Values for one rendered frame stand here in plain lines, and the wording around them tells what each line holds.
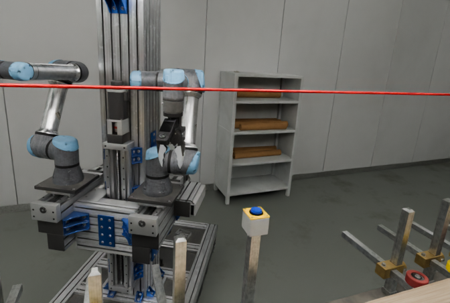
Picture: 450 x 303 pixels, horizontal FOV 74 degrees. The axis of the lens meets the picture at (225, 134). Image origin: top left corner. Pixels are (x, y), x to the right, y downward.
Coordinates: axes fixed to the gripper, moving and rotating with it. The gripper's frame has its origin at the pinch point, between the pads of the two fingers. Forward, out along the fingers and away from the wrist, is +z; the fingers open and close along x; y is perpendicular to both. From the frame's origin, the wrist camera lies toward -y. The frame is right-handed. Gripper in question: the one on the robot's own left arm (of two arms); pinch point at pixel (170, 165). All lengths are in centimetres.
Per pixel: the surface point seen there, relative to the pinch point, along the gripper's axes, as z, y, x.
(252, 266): 29.8, -11.5, -33.9
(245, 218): 12.0, -10.8, -30.1
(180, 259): 21.5, -23.6, -11.3
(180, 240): 15.2, -23.4, -11.1
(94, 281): 23.8, -35.5, 10.8
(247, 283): 36, -12, -33
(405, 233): 29, 23, -99
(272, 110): 26, 299, -43
